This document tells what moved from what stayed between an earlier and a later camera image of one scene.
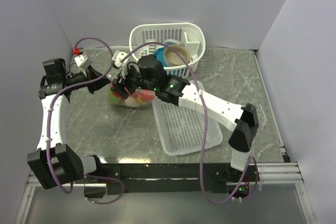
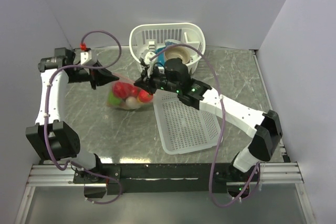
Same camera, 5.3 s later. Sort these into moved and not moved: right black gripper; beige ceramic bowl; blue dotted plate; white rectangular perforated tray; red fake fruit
Moved: right black gripper; red fake fruit
Not moved: white rectangular perforated tray; beige ceramic bowl; blue dotted plate
